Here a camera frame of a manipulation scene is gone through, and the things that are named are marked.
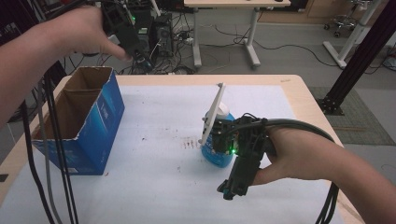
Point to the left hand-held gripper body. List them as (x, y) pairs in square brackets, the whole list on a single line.
[(123, 29)]

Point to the blue bottle with white cap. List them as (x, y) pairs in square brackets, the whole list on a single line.
[(216, 159)]

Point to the rolling stool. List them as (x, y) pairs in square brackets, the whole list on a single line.
[(341, 21)]

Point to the black metal frame post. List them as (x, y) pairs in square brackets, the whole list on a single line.
[(358, 59)]

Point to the white power strip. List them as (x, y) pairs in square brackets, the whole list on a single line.
[(188, 40)]

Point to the white table mat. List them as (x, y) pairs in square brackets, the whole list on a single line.
[(155, 186)]

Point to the person's right hand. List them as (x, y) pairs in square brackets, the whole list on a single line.
[(299, 155)]

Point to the black computer tower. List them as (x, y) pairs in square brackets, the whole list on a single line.
[(164, 34)]

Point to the blue cardboard box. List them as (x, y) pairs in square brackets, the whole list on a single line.
[(99, 130)]

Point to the white desk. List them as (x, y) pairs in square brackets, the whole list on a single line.
[(236, 3)]

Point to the grey floor mat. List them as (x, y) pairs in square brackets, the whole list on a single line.
[(358, 124)]

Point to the white metal stand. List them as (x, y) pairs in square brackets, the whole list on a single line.
[(351, 37)]

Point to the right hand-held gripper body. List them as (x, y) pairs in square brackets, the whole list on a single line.
[(249, 140)]

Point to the person's left hand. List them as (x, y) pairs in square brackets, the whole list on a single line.
[(77, 29)]

